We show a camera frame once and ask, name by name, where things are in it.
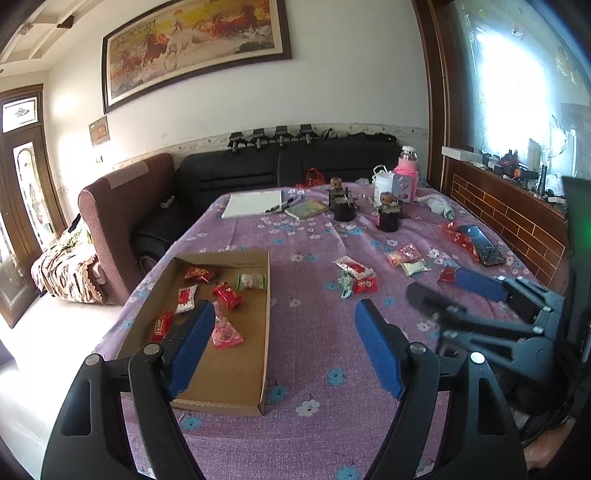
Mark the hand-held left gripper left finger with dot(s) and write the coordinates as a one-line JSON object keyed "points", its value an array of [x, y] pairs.
{"points": [[191, 346]]}

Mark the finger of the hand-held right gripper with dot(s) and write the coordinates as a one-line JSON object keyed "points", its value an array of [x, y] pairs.
{"points": [[429, 302], [480, 284]]}

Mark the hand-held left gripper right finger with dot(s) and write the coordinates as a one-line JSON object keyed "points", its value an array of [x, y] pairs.
{"points": [[381, 350]]}

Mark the small red snack packet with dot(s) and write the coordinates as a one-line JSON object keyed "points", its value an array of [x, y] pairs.
{"points": [[447, 275]]}

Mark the red packet dark green label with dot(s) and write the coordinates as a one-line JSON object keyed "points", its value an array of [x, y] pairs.
{"points": [[161, 325]]}

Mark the pink cartoon snack packet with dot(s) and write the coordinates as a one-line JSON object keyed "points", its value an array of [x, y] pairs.
{"points": [[227, 332]]}

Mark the white green snack packet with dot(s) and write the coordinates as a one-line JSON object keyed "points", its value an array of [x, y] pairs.
{"points": [[415, 266]]}

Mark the shallow cardboard box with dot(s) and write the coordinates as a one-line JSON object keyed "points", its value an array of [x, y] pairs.
{"points": [[231, 369]]}

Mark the white red snack packet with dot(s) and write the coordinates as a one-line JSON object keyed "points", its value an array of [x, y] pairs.
{"points": [[186, 299], [353, 266]]}

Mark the clear pink marshmallow packet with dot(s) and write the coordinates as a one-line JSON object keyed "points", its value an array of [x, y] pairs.
{"points": [[402, 255]]}

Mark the red packet with doll picture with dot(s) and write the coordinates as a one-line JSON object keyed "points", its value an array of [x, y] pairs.
{"points": [[227, 295]]}

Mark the red foil packet white print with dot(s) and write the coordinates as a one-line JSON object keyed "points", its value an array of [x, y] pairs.
{"points": [[365, 286]]}

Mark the dark red foil packet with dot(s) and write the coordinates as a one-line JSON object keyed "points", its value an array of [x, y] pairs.
{"points": [[200, 273]]}

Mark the green clear candy packet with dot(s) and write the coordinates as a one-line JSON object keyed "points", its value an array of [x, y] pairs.
{"points": [[345, 286]]}

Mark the clear green-edged pastry packet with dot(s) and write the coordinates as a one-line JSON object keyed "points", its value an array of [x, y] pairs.
{"points": [[252, 281]]}

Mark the black smartphone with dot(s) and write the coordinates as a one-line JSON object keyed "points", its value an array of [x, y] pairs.
{"points": [[482, 247]]}

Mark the red plastic bag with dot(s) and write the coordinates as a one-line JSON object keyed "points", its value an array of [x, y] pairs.
{"points": [[455, 237]]}

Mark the purple floral tablecloth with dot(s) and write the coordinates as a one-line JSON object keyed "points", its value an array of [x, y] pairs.
{"points": [[314, 323]]}

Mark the wooden tiled ledge cabinet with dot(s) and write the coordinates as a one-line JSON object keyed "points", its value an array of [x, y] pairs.
{"points": [[508, 207]]}

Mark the white cloth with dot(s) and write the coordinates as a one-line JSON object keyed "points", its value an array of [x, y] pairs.
{"points": [[436, 203]]}

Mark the pink grey patterned card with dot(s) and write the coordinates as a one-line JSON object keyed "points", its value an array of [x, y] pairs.
{"points": [[404, 184]]}

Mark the pile of small tools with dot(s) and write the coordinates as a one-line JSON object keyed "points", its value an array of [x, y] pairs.
{"points": [[512, 166]]}

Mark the white plastic jug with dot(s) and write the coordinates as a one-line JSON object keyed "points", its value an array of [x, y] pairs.
{"points": [[383, 182]]}

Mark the white long box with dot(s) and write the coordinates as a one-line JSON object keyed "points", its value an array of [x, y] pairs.
{"points": [[459, 153]]}

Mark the pink thermos bottle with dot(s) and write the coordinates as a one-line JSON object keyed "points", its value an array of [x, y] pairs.
{"points": [[408, 161]]}

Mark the brown fabric armchair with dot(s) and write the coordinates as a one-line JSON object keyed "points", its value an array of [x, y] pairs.
{"points": [[120, 221]]}

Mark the brown patterned blanket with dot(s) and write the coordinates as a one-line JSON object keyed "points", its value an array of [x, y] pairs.
{"points": [[64, 267]]}

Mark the small beige book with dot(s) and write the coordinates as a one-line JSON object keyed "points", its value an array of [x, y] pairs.
{"points": [[307, 209]]}

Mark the white notebook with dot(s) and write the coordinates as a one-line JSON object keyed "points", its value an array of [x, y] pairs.
{"points": [[249, 203]]}

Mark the green cloth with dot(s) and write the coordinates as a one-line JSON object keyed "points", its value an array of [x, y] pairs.
{"points": [[81, 237]]}

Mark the black pen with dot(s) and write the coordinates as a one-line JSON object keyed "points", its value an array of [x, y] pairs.
{"points": [[295, 199], [279, 206]]}

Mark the small red bag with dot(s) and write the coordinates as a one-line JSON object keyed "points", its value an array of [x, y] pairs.
{"points": [[314, 177]]}

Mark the black bag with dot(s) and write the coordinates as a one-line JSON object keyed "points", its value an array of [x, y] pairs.
{"points": [[378, 138]]}

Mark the black leather sofa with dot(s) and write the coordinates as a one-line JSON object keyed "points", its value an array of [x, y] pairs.
{"points": [[231, 170]]}

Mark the small black device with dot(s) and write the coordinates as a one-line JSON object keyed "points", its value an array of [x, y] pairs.
{"points": [[259, 134], [238, 137], [281, 131], [307, 129]]}

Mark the wooden glass door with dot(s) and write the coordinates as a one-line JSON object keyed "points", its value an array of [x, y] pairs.
{"points": [[27, 184]]}

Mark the framed horse painting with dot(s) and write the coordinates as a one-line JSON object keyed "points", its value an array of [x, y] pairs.
{"points": [[194, 41]]}

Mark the window with wooden frame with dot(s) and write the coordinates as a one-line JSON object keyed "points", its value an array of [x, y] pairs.
{"points": [[508, 83]]}

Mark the small wall plaque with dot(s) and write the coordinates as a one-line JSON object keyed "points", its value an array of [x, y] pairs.
{"points": [[99, 131]]}

